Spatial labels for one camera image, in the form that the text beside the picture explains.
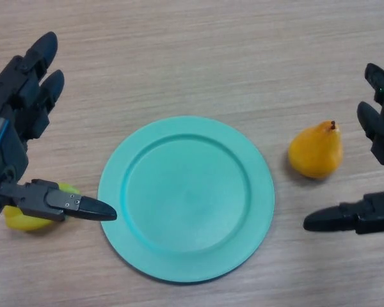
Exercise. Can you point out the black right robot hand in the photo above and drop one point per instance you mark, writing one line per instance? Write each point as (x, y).
(374, 217)

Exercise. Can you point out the teal round plate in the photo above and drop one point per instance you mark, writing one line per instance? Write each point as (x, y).
(186, 199)

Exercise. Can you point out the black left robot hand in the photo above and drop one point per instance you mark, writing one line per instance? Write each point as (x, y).
(8, 156)

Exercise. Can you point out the yellow green starfruit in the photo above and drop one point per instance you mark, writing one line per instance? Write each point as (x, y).
(20, 223)

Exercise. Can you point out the yellow orange pear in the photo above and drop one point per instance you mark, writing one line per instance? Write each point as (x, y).
(316, 152)

